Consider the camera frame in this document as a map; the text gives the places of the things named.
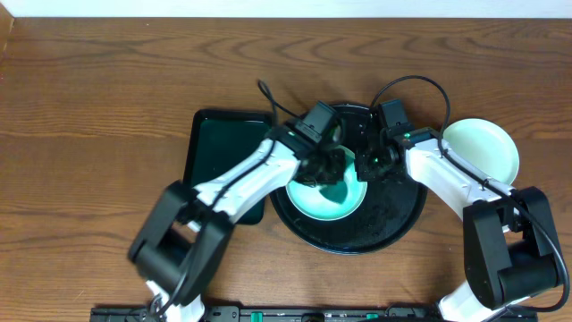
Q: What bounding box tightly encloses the black round tray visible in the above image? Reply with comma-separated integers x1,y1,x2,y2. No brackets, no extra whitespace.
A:
270,103,427,255

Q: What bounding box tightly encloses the pale green plate bottom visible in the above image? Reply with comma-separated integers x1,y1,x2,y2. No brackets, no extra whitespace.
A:
443,118,520,184

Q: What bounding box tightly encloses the pale green plate top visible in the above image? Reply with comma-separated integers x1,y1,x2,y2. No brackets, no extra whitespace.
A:
286,146,367,221

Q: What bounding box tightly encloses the green wavy sponge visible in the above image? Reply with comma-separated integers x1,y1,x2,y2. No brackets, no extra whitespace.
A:
318,181,349,204

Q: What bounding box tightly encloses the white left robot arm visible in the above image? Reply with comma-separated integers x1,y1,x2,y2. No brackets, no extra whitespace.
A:
128,102,346,321

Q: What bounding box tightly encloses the pale green plate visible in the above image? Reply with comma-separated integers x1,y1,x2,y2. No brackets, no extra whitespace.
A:
443,118,520,184
286,146,367,221

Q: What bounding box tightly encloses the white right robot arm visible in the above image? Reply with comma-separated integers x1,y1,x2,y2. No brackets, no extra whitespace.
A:
355,100,571,321

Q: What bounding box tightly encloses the black rectangular tray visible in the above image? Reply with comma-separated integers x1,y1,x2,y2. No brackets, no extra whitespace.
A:
182,108,275,225

